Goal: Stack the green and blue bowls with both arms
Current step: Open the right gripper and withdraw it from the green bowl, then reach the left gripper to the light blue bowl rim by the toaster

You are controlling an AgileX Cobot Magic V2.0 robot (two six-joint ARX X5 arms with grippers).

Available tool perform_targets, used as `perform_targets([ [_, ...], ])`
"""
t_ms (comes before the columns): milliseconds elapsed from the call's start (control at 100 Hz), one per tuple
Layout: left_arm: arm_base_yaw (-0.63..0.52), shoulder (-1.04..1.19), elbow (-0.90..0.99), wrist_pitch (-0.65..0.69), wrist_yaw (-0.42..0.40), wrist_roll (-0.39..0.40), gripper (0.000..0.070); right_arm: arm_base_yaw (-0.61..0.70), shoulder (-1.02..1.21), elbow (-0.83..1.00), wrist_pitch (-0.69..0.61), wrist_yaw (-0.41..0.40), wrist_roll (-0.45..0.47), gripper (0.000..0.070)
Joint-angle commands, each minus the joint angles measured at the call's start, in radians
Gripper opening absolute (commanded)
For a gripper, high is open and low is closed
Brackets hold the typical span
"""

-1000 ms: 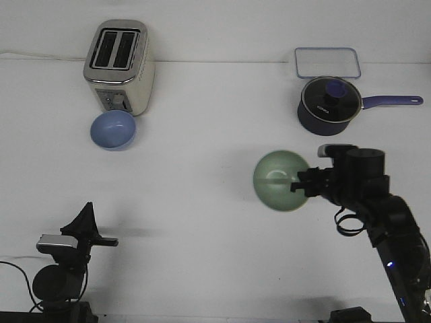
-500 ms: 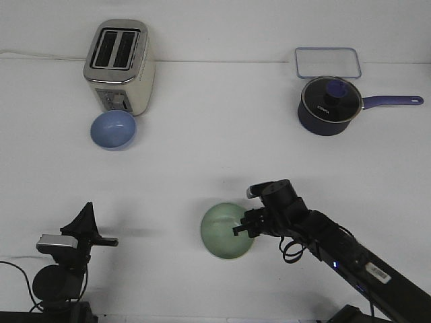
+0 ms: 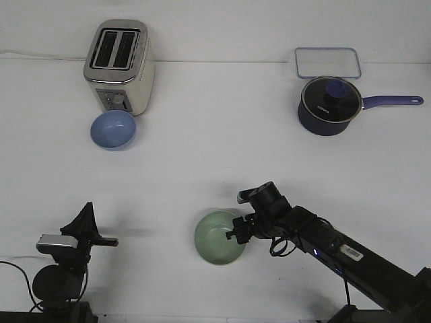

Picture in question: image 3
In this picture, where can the dark blue saucepan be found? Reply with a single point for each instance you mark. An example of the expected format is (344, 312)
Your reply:
(322, 128)

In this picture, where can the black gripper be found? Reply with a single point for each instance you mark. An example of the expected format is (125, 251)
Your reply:
(85, 231)
(267, 220)

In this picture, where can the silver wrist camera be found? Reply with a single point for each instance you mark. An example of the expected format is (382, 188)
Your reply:
(50, 244)
(247, 196)

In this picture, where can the blue bowl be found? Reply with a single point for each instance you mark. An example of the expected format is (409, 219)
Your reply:
(114, 130)

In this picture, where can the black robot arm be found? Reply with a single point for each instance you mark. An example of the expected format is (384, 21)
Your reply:
(401, 296)
(60, 286)

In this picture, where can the silver cream two-slot toaster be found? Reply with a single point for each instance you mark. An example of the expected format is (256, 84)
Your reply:
(120, 66)

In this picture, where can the clear container blue rim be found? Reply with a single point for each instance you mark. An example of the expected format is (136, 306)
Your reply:
(314, 62)

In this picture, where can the green bowl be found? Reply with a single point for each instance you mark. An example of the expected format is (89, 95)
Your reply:
(210, 238)

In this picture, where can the glass saucepan lid blue knob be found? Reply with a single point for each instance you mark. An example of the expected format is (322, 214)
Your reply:
(331, 99)

